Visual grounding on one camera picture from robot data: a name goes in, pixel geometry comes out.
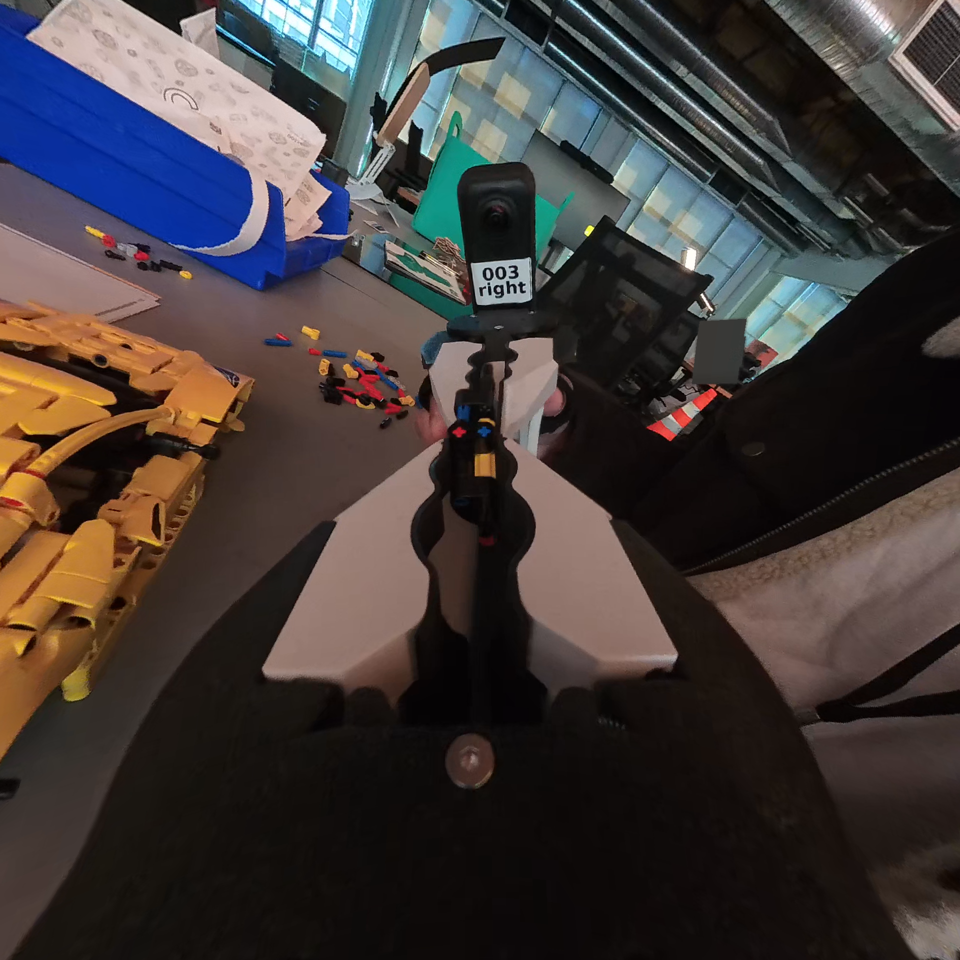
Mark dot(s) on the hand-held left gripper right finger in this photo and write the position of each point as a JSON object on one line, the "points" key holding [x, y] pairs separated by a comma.
{"points": [[592, 600]]}

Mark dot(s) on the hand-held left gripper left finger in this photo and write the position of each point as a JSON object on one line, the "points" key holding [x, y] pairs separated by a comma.
{"points": [[352, 600]]}

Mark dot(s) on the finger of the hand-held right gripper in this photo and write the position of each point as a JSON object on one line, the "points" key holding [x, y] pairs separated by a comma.
{"points": [[529, 375], [450, 375]]}

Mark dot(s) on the large pile of toy bricks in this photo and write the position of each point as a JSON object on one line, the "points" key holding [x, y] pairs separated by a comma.
{"points": [[367, 386]]}

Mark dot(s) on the small black yellow brick assembly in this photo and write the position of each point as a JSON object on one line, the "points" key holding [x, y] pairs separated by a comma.
{"points": [[484, 465]]}

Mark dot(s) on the yellow toy brick car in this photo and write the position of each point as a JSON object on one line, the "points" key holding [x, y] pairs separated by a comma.
{"points": [[90, 570]]}

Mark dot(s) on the building instruction booklet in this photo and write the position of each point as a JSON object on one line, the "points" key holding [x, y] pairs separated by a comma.
{"points": [[60, 277]]}

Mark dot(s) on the person's right forearm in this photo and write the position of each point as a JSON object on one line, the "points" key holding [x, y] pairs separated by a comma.
{"points": [[637, 487]]}

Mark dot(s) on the grey desk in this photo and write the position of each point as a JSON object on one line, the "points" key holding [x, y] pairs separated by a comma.
{"points": [[285, 465]]}

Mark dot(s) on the person's right hand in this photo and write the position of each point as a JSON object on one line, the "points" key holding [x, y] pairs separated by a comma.
{"points": [[429, 429]]}

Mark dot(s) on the teal plastic bin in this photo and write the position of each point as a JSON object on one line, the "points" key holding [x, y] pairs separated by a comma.
{"points": [[439, 202]]}

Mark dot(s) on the small beige brick model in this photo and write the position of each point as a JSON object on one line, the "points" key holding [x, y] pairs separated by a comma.
{"points": [[442, 247]]}

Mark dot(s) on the black office chair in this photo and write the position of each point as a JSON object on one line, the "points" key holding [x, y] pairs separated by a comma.
{"points": [[630, 300]]}

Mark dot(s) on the orange striped traffic cone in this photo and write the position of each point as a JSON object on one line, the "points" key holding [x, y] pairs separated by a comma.
{"points": [[682, 416]]}

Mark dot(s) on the row of ceiling conduit pipes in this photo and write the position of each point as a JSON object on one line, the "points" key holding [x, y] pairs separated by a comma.
{"points": [[675, 90]]}

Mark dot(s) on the large paned window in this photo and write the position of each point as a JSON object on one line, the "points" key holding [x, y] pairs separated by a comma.
{"points": [[322, 30]]}

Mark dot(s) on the white shirt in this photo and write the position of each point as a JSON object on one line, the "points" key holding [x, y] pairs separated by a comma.
{"points": [[847, 637]]}

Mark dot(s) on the small cluster of toy bricks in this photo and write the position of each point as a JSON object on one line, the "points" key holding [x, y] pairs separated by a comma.
{"points": [[154, 265]]}

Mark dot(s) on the black fleece-lined jacket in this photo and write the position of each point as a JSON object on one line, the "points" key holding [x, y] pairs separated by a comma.
{"points": [[885, 322]]}

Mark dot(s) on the white printed paper bag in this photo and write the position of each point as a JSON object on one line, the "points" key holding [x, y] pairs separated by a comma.
{"points": [[150, 67]]}

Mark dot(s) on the blue plastic bin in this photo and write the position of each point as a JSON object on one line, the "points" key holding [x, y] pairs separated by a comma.
{"points": [[112, 150]]}

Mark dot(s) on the white air vent grille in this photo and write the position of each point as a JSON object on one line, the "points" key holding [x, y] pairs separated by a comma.
{"points": [[930, 52]]}

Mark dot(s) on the grey wall screen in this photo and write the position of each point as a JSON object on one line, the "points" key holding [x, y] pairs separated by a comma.
{"points": [[585, 195]]}

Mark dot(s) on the silver ventilation duct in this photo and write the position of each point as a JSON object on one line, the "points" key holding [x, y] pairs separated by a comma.
{"points": [[825, 26]]}

